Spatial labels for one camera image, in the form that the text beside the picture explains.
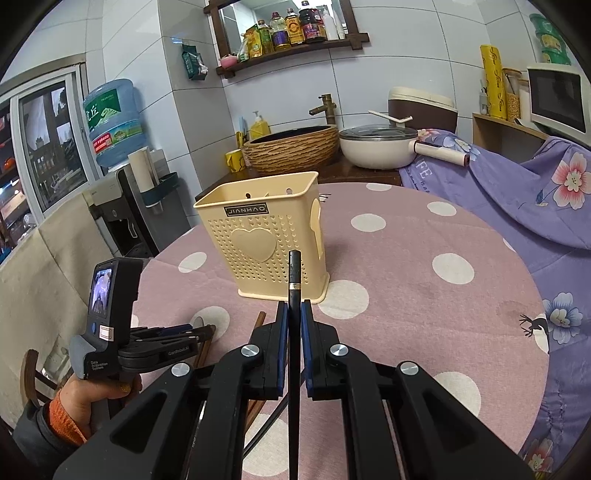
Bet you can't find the green paper bowl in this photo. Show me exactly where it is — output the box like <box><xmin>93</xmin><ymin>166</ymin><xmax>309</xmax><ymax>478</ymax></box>
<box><xmin>536</xmin><ymin>32</ymin><xmax>567</xmax><ymax>51</ymax></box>
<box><xmin>541</xmin><ymin>46</ymin><xmax>573</xmax><ymax>65</ymax></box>
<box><xmin>529</xmin><ymin>13</ymin><xmax>558</xmax><ymax>37</ymax></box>

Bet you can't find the yellow mug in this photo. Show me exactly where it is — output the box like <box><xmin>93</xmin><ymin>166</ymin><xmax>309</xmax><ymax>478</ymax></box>
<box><xmin>225</xmin><ymin>148</ymin><xmax>247</xmax><ymax>174</ymax></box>

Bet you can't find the purple floral cloth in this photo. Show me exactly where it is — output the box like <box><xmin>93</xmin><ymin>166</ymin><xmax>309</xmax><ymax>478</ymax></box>
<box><xmin>399</xmin><ymin>129</ymin><xmax>591</xmax><ymax>480</ymax></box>

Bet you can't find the purple label oil bottle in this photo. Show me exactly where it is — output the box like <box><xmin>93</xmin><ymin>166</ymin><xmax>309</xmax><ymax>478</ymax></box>
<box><xmin>269</xmin><ymin>12</ymin><xmax>291</xmax><ymax>51</ymax></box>

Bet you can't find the sliding glass window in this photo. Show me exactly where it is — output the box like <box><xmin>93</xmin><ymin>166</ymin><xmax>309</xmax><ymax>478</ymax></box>
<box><xmin>0</xmin><ymin>60</ymin><xmax>100</xmax><ymax>264</ymax></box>

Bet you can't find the glass jar with grains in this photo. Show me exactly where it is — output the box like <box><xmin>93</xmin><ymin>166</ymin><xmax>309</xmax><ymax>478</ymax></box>
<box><xmin>502</xmin><ymin>68</ymin><xmax>522</xmax><ymax>121</ymax></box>

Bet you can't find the beige cloth cover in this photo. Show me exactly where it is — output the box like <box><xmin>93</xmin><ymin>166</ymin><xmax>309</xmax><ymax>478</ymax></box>
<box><xmin>0</xmin><ymin>191</ymin><xmax>162</xmax><ymax>416</ymax></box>

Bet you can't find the white plastic bottle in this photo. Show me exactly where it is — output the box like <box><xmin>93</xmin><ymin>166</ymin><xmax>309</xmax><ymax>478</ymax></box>
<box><xmin>322</xmin><ymin>7</ymin><xmax>341</xmax><ymax>41</ymax></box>

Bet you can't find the wicker wash basin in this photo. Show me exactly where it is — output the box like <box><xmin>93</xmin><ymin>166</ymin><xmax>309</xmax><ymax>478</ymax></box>
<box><xmin>241</xmin><ymin>124</ymin><xmax>340</xmax><ymax>175</ymax></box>

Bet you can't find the water dispenser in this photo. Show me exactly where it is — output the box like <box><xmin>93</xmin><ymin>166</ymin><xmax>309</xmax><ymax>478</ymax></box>
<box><xmin>83</xmin><ymin>159</ymin><xmax>192</xmax><ymax>260</ymax></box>

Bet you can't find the white brown rice cooker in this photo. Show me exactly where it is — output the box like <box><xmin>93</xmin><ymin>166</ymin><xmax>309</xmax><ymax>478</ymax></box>
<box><xmin>387</xmin><ymin>87</ymin><xmax>459</xmax><ymax>132</ymax></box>

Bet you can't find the yellow seasoning packet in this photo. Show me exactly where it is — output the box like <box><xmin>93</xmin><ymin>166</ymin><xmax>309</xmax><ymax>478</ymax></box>
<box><xmin>243</xmin><ymin>25</ymin><xmax>262</xmax><ymax>61</ymax></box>

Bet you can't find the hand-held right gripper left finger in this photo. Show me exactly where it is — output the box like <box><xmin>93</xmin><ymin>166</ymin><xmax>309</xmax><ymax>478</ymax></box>
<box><xmin>53</xmin><ymin>300</ymin><xmax>290</xmax><ymax>480</ymax></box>

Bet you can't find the white paper cylinder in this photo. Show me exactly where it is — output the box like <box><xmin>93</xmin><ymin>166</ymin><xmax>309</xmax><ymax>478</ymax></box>
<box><xmin>128</xmin><ymin>148</ymin><xmax>160</xmax><ymax>192</ymax></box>

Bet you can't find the wooden side cabinet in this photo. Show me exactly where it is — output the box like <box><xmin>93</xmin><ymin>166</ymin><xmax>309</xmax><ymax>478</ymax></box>
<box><xmin>472</xmin><ymin>113</ymin><xmax>550</xmax><ymax>162</ymax></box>

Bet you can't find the dark sauce bottle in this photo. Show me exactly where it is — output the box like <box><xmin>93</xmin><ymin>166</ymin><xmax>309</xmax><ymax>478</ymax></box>
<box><xmin>298</xmin><ymin>1</ymin><xmax>328</xmax><ymax>44</ymax></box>

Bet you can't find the small green oil bottle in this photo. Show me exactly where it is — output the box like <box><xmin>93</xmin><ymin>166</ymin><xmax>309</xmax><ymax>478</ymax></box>
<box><xmin>256</xmin><ymin>19</ymin><xmax>274</xmax><ymax>56</ymax></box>

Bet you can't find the blue water jug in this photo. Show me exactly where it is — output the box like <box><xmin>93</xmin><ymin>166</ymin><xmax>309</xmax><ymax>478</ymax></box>
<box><xmin>83</xmin><ymin>78</ymin><xmax>144</xmax><ymax>169</ymax></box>

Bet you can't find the yellow soap bottle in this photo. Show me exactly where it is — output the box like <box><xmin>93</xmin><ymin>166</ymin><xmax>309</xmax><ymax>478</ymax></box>
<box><xmin>249</xmin><ymin>111</ymin><xmax>269</xmax><ymax>141</ymax></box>

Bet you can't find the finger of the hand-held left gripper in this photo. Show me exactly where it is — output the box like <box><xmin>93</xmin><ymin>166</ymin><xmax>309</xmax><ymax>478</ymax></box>
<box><xmin>117</xmin><ymin>336</ymin><xmax>205</xmax><ymax>371</ymax></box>
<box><xmin>130</xmin><ymin>324</ymin><xmax>217</xmax><ymax>346</ymax></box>

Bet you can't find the black chopstick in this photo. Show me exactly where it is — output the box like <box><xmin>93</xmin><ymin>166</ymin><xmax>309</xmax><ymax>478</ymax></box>
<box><xmin>287</xmin><ymin>250</ymin><xmax>303</xmax><ymax>480</ymax></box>
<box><xmin>242</xmin><ymin>406</ymin><xmax>283</xmax><ymax>457</ymax></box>

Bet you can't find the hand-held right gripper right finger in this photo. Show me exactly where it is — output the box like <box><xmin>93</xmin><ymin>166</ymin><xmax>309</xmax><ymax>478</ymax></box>
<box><xmin>300</xmin><ymin>299</ymin><xmax>536</xmax><ymax>480</ymax></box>

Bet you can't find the dark wooden wall shelf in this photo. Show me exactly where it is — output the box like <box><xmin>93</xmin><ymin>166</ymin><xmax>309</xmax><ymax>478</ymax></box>
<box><xmin>203</xmin><ymin>0</ymin><xmax>370</xmax><ymax>79</ymax></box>

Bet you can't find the teal plastic holder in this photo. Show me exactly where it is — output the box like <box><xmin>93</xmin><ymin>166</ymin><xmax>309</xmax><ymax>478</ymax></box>
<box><xmin>142</xmin><ymin>172</ymin><xmax>181</xmax><ymax>207</ymax></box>

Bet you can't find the yellow wrap roll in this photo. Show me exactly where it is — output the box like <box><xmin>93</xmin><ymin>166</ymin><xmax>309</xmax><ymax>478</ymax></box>
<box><xmin>479</xmin><ymin>45</ymin><xmax>509</xmax><ymax>121</ymax></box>

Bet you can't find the pink polka dot tablecloth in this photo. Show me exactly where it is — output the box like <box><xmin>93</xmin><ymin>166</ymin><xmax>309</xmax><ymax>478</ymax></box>
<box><xmin>129</xmin><ymin>182</ymin><xmax>552</xmax><ymax>480</ymax></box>

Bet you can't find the dark wooden counter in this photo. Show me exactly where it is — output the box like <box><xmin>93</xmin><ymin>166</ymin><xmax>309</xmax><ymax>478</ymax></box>
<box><xmin>215</xmin><ymin>159</ymin><xmax>403</xmax><ymax>188</ymax></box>

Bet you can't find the green wall packet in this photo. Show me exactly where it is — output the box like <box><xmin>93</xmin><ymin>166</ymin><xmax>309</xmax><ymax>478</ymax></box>
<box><xmin>181</xmin><ymin>42</ymin><xmax>208</xmax><ymax>81</ymax></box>

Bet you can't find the wooden chair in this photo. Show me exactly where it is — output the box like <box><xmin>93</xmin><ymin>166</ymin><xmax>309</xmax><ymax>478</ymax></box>
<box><xmin>21</xmin><ymin>348</ymin><xmax>70</xmax><ymax>411</ymax></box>

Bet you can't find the white microwave oven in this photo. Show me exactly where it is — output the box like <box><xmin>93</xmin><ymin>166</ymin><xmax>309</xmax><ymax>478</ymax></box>
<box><xmin>526</xmin><ymin>64</ymin><xmax>591</xmax><ymax>148</ymax></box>

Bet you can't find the person's left forearm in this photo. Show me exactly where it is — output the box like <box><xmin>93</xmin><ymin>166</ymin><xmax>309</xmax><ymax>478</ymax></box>
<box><xmin>13</xmin><ymin>390</ymin><xmax>88</xmax><ymax>462</ymax></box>

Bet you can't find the beige plastic utensil holder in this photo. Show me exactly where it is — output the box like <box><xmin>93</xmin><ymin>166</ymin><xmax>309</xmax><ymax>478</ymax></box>
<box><xmin>193</xmin><ymin>171</ymin><xmax>331</xmax><ymax>304</ymax></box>

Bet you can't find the white cooking pan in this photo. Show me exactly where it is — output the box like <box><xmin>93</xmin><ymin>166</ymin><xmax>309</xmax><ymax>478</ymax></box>
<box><xmin>338</xmin><ymin>128</ymin><xmax>469</xmax><ymax>169</ymax></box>

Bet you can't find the brass faucet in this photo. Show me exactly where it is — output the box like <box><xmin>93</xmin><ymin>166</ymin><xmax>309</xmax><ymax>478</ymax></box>
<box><xmin>308</xmin><ymin>93</ymin><xmax>338</xmax><ymax>126</ymax></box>

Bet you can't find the person's left hand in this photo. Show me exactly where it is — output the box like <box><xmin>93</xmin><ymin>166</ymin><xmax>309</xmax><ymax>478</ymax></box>
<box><xmin>58</xmin><ymin>371</ymin><xmax>143</xmax><ymax>445</ymax></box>

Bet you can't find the orange label oil bottle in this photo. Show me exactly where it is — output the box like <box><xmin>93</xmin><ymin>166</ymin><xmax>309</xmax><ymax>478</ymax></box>
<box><xmin>284</xmin><ymin>8</ymin><xmax>305</xmax><ymax>47</ymax></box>

